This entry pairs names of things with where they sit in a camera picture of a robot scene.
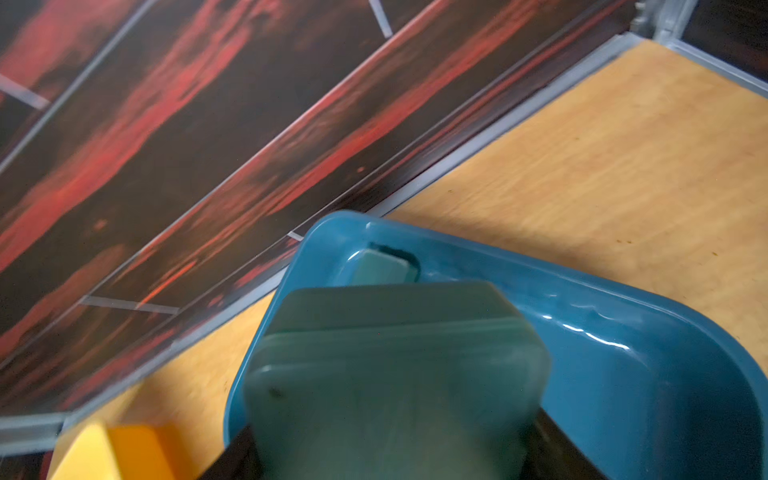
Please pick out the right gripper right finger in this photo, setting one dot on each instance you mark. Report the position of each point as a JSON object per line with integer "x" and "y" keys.
{"x": 551, "y": 455}

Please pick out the yellow plastic storage tray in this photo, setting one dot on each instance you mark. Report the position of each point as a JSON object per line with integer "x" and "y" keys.
{"x": 137, "y": 451}

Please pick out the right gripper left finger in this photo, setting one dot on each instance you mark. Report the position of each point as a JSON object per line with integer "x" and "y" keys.
{"x": 239, "y": 461}

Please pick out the teal plastic storage tray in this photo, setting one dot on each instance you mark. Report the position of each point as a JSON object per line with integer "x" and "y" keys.
{"x": 645, "y": 387}

